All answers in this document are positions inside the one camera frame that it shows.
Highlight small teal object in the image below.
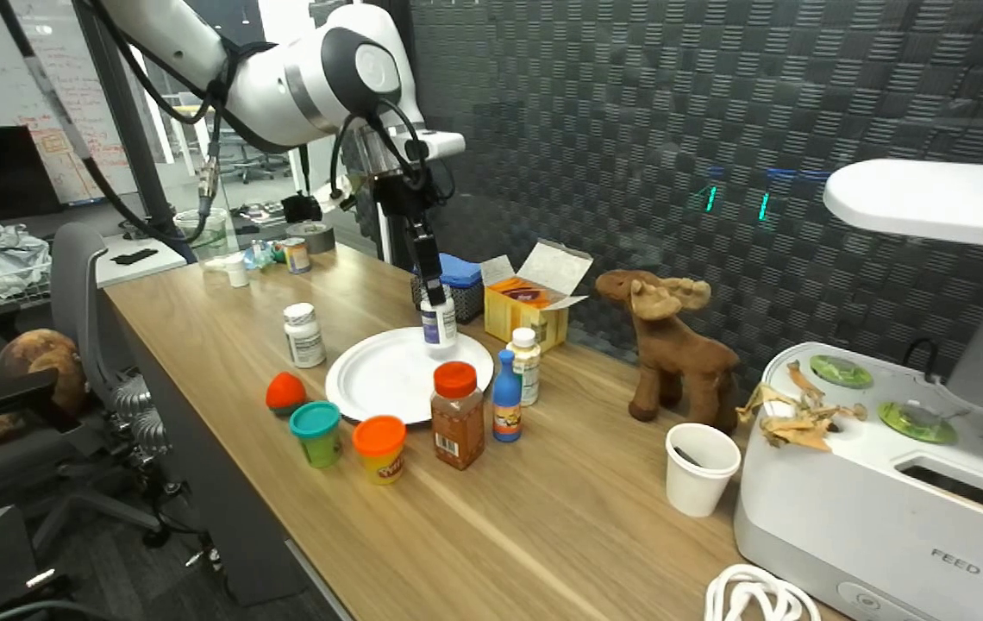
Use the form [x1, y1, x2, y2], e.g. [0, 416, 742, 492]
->
[246, 239, 284, 275]

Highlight white cabinet box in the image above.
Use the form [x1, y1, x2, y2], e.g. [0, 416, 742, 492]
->
[92, 234, 189, 291]

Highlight grey woven basket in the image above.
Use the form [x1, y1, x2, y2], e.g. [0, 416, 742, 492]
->
[450, 272, 488, 323]

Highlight white round plate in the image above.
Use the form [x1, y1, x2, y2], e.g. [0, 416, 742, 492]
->
[326, 323, 497, 429]

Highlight orange ball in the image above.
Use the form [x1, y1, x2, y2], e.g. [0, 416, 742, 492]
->
[263, 368, 312, 421]

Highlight grey office chair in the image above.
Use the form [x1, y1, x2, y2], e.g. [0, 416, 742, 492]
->
[0, 212, 228, 583]

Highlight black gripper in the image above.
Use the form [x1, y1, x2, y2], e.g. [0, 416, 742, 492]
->
[368, 164, 451, 310]

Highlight clear plastic container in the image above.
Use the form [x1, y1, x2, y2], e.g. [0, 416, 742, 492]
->
[174, 202, 243, 265]

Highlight green planter pod lid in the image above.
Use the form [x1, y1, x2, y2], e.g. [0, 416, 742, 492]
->
[875, 398, 961, 448]

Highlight round brown plush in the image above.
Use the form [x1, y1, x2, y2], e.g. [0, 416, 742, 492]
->
[0, 323, 90, 455]

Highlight white bottle green label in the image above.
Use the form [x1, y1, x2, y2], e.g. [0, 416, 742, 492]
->
[507, 323, 545, 410]

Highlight white hydroponic planter with lamp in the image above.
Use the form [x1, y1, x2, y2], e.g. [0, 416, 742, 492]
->
[731, 154, 983, 621]

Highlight open yellow cardboard box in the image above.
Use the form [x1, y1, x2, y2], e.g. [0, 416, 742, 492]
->
[481, 239, 596, 355]

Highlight dried tan plant roots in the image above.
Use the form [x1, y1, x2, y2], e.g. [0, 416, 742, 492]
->
[734, 358, 873, 455]

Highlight spice jar orange lid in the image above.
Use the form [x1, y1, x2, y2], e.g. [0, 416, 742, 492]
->
[427, 358, 490, 473]

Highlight small tin can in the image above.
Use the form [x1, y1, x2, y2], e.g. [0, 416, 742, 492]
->
[281, 234, 317, 275]

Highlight yellow dough tub orange lid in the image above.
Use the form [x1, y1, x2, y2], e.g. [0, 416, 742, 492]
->
[351, 414, 409, 485]

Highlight brown moose plush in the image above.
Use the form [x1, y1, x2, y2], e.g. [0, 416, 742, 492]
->
[592, 265, 745, 434]

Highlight coiled white cable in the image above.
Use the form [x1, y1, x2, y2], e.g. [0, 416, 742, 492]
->
[701, 560, 824, 621]

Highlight black remote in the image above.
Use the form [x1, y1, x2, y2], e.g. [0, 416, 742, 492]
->
[111, 243, 161, 269]

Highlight white paper cup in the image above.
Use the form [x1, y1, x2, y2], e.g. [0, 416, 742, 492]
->
[661, 421, 745, 519]

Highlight small black pot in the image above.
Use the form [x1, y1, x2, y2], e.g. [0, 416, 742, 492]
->
[281, 188, 328, 226]

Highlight folded blue cloth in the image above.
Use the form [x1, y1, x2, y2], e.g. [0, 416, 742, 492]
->
[438, 250, 488, 291]

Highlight small blue bottle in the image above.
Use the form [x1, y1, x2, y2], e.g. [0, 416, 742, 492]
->
[490, 345, 527, 448]

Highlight green fruit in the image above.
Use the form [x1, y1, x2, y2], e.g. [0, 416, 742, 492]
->
[808, 353, 875, 391]

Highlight black slanted pole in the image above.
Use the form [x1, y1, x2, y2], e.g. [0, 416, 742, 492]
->
[85, 32, 198, 263]

